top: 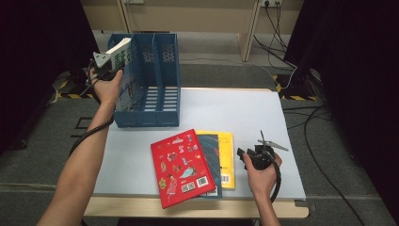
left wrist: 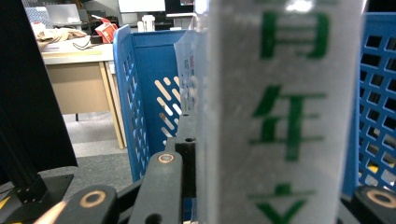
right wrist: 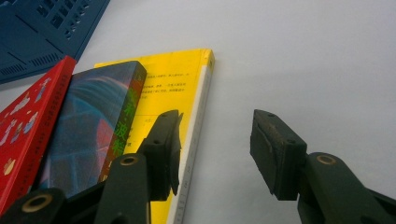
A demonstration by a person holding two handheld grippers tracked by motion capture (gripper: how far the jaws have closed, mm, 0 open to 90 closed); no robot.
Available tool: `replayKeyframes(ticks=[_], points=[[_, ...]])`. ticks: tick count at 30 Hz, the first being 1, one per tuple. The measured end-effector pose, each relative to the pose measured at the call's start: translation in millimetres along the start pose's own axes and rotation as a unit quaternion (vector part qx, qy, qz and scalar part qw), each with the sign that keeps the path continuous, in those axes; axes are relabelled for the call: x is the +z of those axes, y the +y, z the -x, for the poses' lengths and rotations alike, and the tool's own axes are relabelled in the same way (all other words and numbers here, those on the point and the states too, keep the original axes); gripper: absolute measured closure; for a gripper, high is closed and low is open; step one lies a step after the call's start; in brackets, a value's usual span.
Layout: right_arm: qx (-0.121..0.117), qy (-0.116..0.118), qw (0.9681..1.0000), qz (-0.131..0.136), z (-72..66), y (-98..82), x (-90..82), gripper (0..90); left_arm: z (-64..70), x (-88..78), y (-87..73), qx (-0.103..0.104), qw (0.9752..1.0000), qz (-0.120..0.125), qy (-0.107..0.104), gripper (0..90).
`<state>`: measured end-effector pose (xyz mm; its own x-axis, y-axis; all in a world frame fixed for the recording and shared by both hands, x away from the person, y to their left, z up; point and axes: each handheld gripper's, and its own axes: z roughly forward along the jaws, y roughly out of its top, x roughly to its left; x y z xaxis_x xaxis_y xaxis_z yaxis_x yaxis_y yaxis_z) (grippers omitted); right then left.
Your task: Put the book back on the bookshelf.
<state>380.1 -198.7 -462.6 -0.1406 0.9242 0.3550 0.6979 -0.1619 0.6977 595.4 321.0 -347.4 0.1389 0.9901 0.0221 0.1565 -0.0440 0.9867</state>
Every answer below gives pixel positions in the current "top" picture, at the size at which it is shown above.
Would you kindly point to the person's left hand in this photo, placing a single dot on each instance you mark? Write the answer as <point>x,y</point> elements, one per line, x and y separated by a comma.
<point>108,89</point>

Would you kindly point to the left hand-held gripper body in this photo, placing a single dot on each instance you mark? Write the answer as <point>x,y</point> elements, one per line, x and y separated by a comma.
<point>102,61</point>

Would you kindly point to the white wall socket with plugs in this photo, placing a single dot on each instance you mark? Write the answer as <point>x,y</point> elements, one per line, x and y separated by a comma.
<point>271,2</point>

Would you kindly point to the person's right hand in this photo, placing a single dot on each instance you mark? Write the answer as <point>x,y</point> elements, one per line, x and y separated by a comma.
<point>262,182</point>

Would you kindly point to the beige wooden furniture leg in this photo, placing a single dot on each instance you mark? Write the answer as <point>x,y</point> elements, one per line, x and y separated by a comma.
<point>249,31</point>
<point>124,17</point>

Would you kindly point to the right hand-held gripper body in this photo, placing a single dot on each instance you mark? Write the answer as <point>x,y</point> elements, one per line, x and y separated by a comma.
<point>262,155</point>

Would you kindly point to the yellow book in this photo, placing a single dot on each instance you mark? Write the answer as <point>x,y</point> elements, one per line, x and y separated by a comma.
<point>226,153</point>

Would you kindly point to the stand base with hazard tape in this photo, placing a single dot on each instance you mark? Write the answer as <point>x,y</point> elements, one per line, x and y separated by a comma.
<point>295,89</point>
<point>72,89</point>

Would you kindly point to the red illustrated book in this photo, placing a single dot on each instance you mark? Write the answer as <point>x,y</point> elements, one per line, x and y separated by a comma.
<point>180,169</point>

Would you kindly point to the wooden table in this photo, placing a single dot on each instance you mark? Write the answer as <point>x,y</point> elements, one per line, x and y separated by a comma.
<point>141,208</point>

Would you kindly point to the white book with picture grid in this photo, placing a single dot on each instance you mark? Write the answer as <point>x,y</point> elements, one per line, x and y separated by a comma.
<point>124,69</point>

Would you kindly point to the blue plastic file rack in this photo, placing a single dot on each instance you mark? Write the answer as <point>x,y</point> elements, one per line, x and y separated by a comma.
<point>156,78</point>

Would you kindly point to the black curtain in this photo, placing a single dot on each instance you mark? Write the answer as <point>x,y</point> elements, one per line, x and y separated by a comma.
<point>360,78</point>
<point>37,62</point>

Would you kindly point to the white table board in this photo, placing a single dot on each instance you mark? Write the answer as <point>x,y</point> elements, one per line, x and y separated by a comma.
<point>244,113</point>

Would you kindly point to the dark teal illustrated book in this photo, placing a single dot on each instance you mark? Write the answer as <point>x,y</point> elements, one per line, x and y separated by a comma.
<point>211,150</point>

